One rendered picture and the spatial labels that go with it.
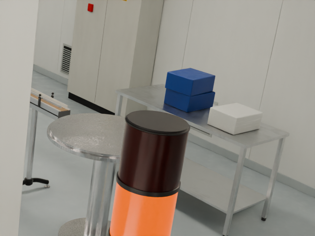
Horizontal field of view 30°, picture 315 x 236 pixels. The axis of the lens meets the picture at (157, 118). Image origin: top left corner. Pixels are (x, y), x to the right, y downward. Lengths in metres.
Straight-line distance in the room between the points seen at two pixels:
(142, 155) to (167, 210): 0.05
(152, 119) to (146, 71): 7.18
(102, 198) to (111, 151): 0.60
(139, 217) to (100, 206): 4.28
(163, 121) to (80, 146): 3.79
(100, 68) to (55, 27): 1.64
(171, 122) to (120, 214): 0.08
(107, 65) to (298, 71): 2.59
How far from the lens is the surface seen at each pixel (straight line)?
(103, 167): 4.58
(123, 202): 0.45
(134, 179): 0.44
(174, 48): 7.48
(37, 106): 5.13
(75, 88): 8.28
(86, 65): 8.07
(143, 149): 0.43
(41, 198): 5.50
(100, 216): 4.77
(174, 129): 0.43
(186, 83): 5.42
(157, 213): 0.45
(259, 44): 6.71
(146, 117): 0.45
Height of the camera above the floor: 2.49
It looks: 18 degrees down
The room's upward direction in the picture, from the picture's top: 9 degrees clockwise
